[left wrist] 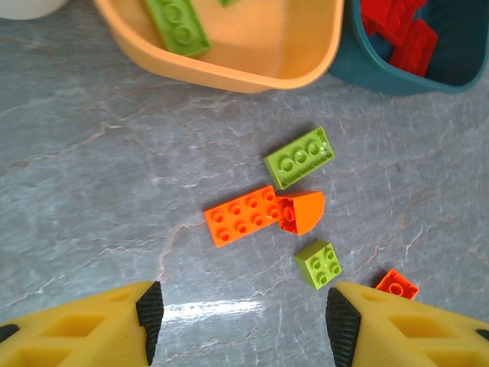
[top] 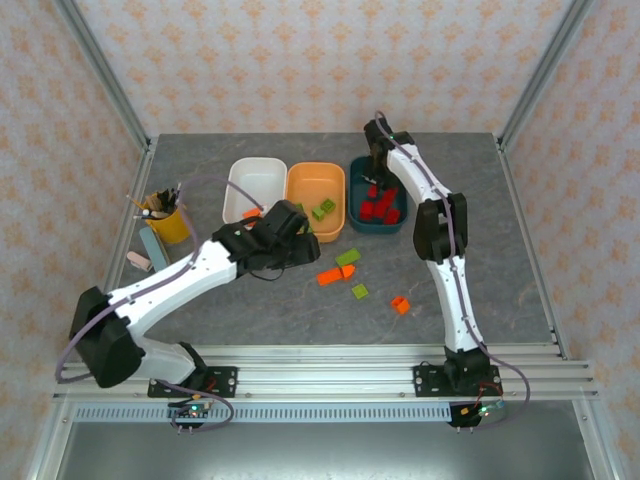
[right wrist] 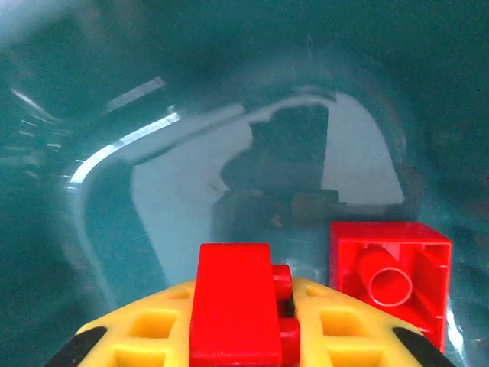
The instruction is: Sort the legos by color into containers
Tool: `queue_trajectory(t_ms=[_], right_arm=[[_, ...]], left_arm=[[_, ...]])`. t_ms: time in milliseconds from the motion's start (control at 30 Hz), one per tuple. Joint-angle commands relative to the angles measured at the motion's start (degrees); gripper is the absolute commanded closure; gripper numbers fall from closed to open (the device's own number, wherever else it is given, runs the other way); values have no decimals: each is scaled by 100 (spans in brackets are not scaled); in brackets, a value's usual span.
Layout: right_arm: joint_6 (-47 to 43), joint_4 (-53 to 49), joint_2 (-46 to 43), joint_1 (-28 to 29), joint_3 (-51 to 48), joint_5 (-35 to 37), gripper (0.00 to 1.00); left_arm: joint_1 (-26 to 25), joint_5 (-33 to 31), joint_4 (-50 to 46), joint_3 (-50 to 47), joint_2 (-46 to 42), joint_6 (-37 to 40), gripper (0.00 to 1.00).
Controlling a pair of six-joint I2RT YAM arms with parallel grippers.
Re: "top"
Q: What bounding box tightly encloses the long red lego brick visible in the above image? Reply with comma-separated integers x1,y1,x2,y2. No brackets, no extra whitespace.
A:
375,187,400,216

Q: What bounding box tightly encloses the teal plastic bin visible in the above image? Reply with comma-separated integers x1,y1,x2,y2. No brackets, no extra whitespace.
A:
348,155,409,235

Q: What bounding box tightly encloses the orange plastic bin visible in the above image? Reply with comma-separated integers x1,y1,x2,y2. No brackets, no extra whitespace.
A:
285,161,347,244

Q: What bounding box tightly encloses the white plastic bin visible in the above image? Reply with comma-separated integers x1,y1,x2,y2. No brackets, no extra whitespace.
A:
222,157,289,226

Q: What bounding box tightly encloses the yellow pen cup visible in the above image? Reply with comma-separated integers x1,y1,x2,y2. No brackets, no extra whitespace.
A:
144,194,192,245

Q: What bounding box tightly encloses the light blue block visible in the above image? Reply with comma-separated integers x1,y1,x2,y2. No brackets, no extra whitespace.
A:
138,225,171,274

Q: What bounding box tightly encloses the pink eraser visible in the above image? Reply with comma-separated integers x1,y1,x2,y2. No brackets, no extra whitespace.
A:
126,250,154,273

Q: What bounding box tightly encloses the small circuit board with LED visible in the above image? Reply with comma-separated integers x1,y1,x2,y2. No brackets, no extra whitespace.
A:
448,399,507,430
167,400,215,432

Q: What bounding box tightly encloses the grey sheet metal panel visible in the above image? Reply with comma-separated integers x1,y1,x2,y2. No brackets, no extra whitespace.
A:
49,422,604,480

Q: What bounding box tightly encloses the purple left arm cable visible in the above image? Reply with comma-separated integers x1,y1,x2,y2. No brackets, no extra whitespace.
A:
54,175,266,432

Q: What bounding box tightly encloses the aluminium table side rail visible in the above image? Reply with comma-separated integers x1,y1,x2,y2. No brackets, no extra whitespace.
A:
79,138,159,362
493,134,569,359

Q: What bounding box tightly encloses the wide aluminium base rail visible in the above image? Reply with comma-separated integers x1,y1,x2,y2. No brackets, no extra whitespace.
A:
52,343,600,402

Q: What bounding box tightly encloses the aluminium frame post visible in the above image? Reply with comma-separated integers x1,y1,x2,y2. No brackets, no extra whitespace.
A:
53,0,152,151
498,0,594,151

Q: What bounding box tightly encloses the white slotted cable duct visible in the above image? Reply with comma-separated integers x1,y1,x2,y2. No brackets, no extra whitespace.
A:
73,404,584,424

